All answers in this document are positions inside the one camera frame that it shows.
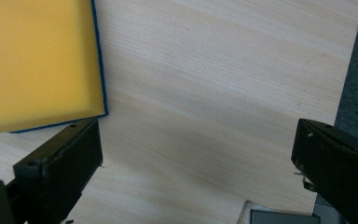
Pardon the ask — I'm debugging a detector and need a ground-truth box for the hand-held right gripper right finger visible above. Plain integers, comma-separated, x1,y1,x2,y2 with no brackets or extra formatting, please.
291,118,358,224

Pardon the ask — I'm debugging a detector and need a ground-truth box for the grey device with dark screen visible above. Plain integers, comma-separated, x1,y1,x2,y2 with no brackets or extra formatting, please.
236,200,322,224

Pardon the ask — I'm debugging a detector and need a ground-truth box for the yellow sponge with blue base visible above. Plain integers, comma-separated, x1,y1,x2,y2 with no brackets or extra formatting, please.
0,0,109,134

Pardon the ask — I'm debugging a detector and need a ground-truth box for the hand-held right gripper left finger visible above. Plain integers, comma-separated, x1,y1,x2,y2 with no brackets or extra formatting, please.
7,118,103,224

